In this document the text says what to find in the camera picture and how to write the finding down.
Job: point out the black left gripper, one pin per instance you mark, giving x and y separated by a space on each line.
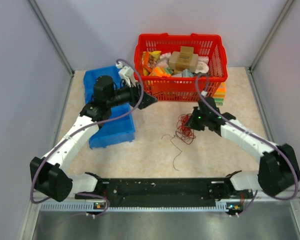
135 93

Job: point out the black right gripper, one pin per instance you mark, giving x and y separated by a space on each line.
192 125

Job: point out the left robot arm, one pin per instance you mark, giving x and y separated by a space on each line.
48 173

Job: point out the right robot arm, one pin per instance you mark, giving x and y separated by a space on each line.
278 168

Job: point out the colourful sponge pack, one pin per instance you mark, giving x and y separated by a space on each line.
220 94

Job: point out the red plastic shopping basket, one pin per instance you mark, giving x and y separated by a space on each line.
155 50

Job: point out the orange sponge daddy box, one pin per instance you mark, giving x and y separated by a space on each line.
161 72

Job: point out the teal sponge package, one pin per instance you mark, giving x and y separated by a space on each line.
187 74

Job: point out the brown cardboard box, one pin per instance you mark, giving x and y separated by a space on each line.
184 59

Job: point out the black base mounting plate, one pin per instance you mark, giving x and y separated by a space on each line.
166 192

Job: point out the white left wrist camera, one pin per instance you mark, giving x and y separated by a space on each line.
126 73

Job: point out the grey aluminium frame rail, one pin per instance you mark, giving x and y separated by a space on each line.
280 96

